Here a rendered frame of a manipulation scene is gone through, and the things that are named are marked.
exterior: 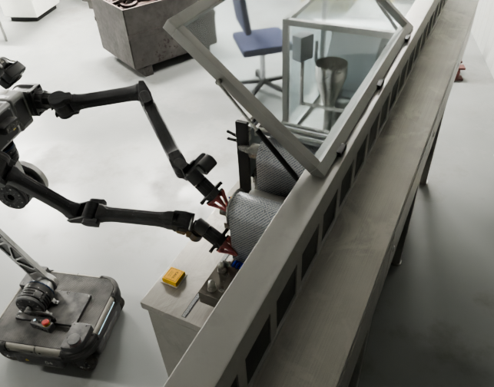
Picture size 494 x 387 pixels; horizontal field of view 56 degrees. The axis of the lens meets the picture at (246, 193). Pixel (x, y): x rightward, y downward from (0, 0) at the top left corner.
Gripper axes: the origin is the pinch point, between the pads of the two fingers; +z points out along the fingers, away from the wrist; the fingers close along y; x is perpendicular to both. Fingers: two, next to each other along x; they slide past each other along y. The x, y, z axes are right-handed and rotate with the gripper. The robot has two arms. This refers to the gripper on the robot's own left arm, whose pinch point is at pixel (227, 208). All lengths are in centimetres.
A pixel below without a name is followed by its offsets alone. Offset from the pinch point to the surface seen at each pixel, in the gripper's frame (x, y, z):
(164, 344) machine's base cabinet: -56, 33, 25
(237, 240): -0.9, 6.9, 11.0
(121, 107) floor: -261, -212, -106
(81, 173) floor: -234, -106, -78
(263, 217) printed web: 17.0, 5.4, 9.2
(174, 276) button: -34.4, 17.2, 6.4
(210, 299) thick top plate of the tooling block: -11.7, 26.7, 18.0
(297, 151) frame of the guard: 61, 20, -6
